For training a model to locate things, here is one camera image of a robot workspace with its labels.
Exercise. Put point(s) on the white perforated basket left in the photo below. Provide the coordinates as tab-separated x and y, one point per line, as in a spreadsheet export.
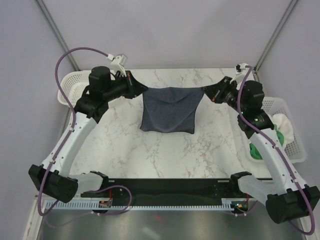
74	83

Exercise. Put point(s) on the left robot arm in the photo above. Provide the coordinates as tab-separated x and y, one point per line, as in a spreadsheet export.
52	177

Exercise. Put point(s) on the white towel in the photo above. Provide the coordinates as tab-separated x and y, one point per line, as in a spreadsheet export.
284	126

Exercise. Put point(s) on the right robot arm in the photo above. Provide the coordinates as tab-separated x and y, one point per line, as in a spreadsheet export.
289	197

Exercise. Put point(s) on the right aluminium frame post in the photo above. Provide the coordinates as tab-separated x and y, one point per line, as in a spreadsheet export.
276	33

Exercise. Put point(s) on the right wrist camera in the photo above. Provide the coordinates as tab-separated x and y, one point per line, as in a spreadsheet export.
242	72

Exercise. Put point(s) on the white perforated basket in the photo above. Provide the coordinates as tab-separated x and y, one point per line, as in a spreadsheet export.
295	151
74	83

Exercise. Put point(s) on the white perforated basket right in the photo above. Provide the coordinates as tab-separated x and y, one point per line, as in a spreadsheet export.
295	151

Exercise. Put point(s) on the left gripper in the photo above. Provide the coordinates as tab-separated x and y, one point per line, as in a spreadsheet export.
135	88

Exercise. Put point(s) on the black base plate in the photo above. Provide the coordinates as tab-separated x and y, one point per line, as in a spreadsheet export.
176	191

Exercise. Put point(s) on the green towel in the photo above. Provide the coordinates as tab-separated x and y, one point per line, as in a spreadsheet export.
255	154

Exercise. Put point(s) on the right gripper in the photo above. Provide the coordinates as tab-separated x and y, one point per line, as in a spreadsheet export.
215	92

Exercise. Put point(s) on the left aluminium frame post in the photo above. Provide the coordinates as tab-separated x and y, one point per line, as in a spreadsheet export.
44	10

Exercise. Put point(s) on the aluminium frame post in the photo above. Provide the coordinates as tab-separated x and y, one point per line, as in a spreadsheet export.
276	33
44	10

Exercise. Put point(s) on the white cable duct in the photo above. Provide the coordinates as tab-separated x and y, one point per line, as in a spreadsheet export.
96	204

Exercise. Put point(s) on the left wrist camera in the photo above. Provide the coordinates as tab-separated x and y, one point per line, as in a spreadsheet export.
118	64

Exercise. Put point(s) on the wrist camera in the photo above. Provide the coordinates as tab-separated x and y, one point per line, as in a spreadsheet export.
118	64
242	72

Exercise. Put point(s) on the dark blue towel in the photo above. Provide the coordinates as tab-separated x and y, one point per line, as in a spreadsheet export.
170	109

